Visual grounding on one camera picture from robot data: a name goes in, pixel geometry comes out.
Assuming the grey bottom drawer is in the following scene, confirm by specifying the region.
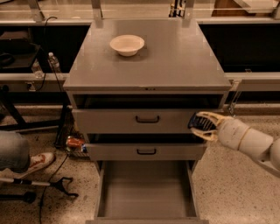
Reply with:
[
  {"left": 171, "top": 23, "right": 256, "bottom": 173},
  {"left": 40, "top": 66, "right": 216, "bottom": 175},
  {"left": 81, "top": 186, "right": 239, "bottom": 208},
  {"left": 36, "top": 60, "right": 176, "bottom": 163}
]
[{"left": 85, "top": 161, "right": 209, "bottom": 224}]

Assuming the grey top drawer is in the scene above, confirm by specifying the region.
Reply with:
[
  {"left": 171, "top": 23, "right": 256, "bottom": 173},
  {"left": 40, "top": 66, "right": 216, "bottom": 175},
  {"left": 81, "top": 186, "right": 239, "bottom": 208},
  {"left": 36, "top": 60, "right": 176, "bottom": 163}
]
[{"left": 73, "top": 94, "right": 222, "bottom": 134}]

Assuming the grey drawer cabinet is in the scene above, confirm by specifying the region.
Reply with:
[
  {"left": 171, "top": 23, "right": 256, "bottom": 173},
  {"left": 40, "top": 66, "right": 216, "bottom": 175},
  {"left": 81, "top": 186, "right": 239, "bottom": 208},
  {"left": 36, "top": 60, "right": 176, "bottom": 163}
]
[{"left": 62, "top": 17, "right": 233, "bottom": 224}]

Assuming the grey middle drawer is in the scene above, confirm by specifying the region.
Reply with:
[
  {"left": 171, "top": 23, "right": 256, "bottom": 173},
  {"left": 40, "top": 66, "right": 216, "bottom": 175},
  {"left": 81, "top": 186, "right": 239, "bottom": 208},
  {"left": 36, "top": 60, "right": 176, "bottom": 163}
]
[{"left": 85, "top": 134, "right": 206, "bottom": 161}]

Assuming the orange snack bag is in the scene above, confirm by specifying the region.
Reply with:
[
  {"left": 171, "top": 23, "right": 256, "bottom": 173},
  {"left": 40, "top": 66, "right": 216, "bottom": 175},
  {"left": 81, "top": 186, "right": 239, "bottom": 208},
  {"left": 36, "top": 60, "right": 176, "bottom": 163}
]
[{"left": 66, "top": 136, "right": 85, "bottom": 148}]

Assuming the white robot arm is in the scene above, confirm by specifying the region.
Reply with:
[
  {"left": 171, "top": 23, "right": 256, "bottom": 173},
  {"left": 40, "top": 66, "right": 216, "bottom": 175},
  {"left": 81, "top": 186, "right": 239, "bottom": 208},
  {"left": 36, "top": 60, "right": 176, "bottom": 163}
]
[{"left": 188, "top": 111, "right": 280, "bottom": 177}]

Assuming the black middle drawer handle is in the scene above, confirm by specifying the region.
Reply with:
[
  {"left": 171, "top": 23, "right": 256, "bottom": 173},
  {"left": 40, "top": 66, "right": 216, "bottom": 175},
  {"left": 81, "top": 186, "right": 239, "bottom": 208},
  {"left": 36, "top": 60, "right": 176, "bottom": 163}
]
[{"left": 136, "top": 149, "right": 157, "bottom": 156}]

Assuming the white and orange sneaker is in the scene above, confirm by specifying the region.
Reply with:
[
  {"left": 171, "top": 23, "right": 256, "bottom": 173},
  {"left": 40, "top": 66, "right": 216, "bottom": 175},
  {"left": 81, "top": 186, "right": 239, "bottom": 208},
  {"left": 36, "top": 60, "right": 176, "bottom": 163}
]
[{"left": 0, "top": 152, "right": 55, "bottom": 179}]

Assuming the black drawer handle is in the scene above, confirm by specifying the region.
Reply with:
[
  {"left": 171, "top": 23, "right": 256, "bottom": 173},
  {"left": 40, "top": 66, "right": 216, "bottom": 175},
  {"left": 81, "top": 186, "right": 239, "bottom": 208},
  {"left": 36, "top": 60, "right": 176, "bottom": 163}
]
[
  {"left": 136, "top": 149, "right": 157, "bottom": 156},
  {"left": 135, "top": 115, "right": 160, "bottom": 123}
]

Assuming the blue jeans leg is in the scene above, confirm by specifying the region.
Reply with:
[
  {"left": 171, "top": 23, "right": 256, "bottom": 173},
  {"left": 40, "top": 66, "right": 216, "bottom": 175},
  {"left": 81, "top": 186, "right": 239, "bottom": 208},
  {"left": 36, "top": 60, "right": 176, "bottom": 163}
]
[{"left": 0, "top": 131, "right": 31, "bottom": 173}]

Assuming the black top drawer handle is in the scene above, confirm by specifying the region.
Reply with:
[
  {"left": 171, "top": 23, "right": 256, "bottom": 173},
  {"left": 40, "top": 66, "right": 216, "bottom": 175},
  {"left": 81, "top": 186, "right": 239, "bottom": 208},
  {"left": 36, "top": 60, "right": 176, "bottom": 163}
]
[{"left": 135, "top": 115, "right": 160, "bottom": 123}]

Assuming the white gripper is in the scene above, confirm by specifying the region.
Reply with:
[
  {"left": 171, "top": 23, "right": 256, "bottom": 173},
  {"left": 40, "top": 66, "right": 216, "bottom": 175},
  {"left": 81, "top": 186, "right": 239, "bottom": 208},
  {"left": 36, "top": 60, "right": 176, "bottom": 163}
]
[{"left": 192, "top": 111, "right": 249, "bottom": 151}]

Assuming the dark blue snack bar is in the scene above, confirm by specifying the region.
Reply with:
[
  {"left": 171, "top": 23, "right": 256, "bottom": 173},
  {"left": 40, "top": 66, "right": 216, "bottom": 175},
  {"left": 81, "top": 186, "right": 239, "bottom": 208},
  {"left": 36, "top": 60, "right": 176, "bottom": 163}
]
[{"left": 187, "top": 114, "right": 216, "bottom": 131}]

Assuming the clear water bottle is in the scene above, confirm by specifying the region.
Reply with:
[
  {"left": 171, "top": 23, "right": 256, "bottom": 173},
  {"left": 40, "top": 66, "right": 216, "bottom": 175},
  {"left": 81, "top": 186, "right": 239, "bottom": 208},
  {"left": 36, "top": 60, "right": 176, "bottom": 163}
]
[
  {"left": 48, "top": 52, "right": 61, "bottom": 74},
  {"left": 31, "top": 59, "right": 44, "bottom": 79}
]

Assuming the black floor cable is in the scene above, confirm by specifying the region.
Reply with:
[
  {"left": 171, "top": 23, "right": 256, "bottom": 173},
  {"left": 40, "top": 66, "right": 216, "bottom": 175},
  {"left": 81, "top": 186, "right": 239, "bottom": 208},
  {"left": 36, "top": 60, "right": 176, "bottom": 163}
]
[{"left": 38, "top": 153, "right": 70, "bottom": 224}]

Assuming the black metal stand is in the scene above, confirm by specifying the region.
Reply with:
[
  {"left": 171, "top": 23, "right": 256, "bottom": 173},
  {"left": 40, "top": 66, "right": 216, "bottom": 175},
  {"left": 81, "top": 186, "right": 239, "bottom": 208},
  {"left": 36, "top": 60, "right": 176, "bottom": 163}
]
[{"left": 0, "top": 85, "right": 69, "bottom": 149}]

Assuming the grey drawer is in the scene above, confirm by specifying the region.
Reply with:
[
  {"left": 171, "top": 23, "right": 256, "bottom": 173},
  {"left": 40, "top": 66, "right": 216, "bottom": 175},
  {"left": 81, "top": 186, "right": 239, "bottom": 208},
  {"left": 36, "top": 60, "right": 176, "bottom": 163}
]
[
  {"left": 73, "top": 94, "right": 222, "bottom": 134},
  {"left": 85, "top": 161, "right": 209, "bottom": 224},
  {"left": 85, "top": 134, "right": 206, "bottom": 161}
]

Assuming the black reacher grabber tool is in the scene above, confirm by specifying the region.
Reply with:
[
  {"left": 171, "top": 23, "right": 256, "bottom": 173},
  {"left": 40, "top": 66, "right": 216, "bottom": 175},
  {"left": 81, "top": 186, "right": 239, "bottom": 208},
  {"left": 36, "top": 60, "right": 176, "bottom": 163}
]
[{"left": 0, "top": 177, "right": 79, "bottom": 197}]

